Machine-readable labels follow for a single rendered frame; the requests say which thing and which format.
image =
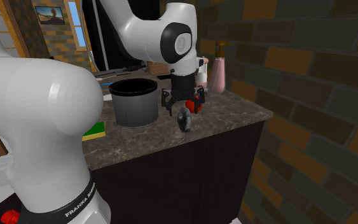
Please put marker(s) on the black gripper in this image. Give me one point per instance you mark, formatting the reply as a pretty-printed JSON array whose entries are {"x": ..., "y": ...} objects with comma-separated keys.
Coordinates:
[{"x": 182, "y": 84}]

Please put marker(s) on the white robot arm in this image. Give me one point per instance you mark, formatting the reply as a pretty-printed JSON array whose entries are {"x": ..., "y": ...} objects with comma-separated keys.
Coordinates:
[{"x": 42, "y": 102}]

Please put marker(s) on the red tomato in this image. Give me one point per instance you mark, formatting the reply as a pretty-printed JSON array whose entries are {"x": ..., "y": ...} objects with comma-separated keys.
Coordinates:
[{"x": 192, "y": 105}]

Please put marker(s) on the dark grey round object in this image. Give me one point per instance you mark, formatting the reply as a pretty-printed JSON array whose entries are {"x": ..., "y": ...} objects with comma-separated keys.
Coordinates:
[{"x": 184, "y": 119}]

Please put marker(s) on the small white bottle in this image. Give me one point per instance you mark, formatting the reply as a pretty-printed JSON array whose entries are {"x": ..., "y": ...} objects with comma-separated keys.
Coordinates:
[{"x": 201, "y": 76}]

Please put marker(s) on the brown box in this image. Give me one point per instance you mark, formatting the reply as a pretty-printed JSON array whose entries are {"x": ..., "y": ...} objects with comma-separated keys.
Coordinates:
[{"x": 157, "y": 67}]

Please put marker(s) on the pink pump soap bottle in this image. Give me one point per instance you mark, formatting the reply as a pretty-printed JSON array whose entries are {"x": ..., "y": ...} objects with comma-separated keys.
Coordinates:
[{"x": 217, "y": 74}]

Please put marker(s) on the grey pot with black rim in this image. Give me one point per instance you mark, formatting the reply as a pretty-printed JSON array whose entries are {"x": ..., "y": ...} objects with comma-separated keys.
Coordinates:
[{"x": 134, "y": 105}]

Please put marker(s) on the blue pen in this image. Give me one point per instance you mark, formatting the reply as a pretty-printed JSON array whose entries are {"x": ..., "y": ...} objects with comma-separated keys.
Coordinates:
[{"x": 105, "y": 83}]

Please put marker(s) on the dark counter cabinet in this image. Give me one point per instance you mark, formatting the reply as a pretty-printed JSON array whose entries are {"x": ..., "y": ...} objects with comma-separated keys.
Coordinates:
[{"x": 178, "y": 183}]

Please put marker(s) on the green and yellow sponge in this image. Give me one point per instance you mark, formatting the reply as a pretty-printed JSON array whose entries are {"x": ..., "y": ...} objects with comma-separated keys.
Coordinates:
[{"x": 96, "y": 131}]

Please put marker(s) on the dark mirror with silver frame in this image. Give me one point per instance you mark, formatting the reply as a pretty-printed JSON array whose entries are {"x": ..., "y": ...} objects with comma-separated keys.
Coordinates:
[{"x": 119, "y": 37}]

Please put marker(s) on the window with wooden frame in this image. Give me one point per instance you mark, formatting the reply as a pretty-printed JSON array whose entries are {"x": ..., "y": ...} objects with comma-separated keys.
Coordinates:
[{"x": 76, "y": 24}]

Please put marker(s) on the framed wall picture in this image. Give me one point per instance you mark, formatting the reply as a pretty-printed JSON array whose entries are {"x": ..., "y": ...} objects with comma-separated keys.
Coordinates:
[{"x": 50, "y": 15}]

